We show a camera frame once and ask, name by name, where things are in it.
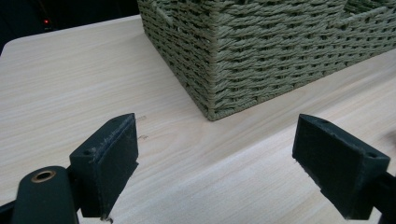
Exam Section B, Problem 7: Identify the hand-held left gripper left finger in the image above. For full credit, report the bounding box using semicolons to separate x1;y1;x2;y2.
68;112;140;219

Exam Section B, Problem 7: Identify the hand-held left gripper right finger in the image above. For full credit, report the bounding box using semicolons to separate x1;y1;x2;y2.
291;113;391;221

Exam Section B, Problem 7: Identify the dark device with red light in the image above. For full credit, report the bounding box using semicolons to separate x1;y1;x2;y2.
39;17;58;33

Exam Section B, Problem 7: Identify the green woven rope basket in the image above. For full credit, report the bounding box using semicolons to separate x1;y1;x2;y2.
136;0;396;122

